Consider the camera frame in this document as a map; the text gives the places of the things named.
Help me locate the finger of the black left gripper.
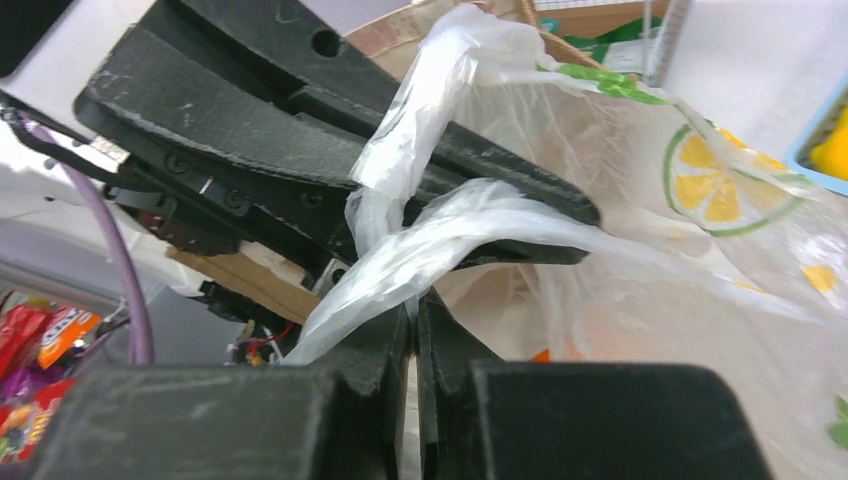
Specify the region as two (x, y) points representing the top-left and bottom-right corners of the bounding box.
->
(132, 0), (601, 227)
(72, 26), (591, 266)

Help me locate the yellow lemon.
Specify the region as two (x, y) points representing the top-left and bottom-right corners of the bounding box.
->
(810, 107), (847, 180)

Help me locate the green snack packet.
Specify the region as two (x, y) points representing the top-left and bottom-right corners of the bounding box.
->
(564, 20), (645, 77)

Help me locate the clear plastic lemon-print bag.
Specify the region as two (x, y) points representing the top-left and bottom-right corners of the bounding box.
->
(287, 3), (847, 479)

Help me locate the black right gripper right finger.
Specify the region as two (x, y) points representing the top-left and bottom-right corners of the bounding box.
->
(417, 291), (772, 479)

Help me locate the brown jute tote bag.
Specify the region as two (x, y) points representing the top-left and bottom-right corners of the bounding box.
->
(165, 0), (604, 326)

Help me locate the blue plastic fruit basket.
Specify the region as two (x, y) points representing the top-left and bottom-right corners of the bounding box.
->
(786, 76), (847, 197)

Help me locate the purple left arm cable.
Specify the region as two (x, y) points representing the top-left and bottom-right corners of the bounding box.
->
(13, 109), (157, 367)

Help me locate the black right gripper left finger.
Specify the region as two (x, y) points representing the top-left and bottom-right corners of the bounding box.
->
(26, 306), (410, 479)

